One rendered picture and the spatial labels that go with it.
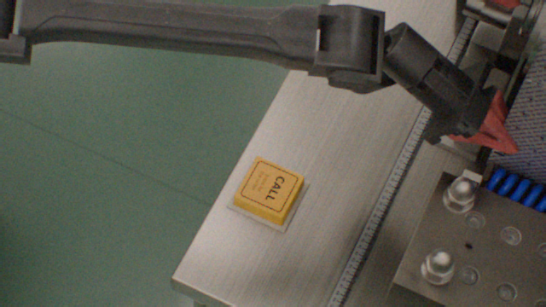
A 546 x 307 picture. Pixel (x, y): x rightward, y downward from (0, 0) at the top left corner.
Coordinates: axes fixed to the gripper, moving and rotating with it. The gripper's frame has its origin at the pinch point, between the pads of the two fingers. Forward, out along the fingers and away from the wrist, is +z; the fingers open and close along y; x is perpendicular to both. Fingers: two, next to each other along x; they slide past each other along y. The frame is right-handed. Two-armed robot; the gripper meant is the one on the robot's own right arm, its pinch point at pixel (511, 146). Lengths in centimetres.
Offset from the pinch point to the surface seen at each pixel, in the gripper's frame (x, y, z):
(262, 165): -26.8, 7.6, -16.7
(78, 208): -133, -11, -15
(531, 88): 10.0, 0.2, -6.6
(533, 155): 1.6, 0.3, 2.2
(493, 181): -3.1, 3.2, 1.5
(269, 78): -121, -63, 5
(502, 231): -2.4, 8.5, 4.7
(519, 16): 8.8, -7.4, -10.7
